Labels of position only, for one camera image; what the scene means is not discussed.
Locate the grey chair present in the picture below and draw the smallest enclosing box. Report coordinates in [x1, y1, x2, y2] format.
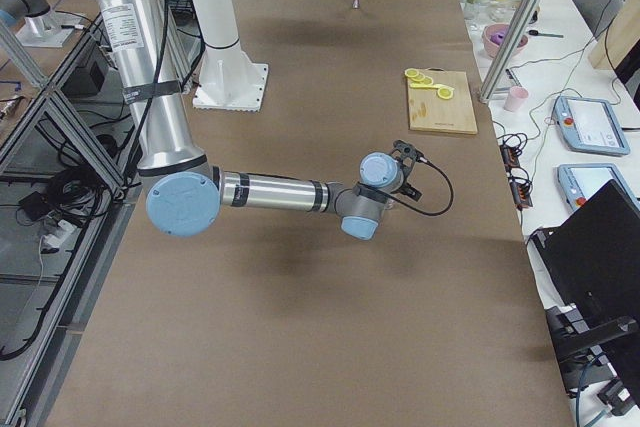
[572, 0, 624, 37]

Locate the aluminium frame post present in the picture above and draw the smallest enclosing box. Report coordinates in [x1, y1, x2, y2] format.
[478, 0, 540, 104]

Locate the wooden cutting board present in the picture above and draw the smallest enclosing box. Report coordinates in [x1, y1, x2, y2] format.
[405, 68, 478, 135]

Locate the pink bowl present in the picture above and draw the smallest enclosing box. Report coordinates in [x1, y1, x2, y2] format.
[482, 23, 509, 58]

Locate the teach pendant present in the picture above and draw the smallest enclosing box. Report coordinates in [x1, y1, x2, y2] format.
[556, 163, 627, 211]
[553, 95, 630, 157]

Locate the lone front lemon slice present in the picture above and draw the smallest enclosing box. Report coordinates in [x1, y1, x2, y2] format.
[437, 88, 454, 100]

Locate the pink cup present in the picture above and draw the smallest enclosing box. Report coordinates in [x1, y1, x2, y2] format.
[503, 86, 529, 112]

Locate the yellow plastic knife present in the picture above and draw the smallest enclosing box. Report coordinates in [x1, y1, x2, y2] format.
[409, 82, 455, 91]

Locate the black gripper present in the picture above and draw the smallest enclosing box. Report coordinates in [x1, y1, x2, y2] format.
[385, 159, 415, 196]

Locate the middle lemon slice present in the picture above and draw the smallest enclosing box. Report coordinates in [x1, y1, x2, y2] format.
[409, 73, 431, 84]

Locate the lemon slice at board end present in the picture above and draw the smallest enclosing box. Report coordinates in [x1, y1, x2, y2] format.
[404, 68, 423, 79]

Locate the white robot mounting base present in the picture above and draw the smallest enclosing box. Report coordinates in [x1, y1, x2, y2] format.
[192, 0, 269, 112]

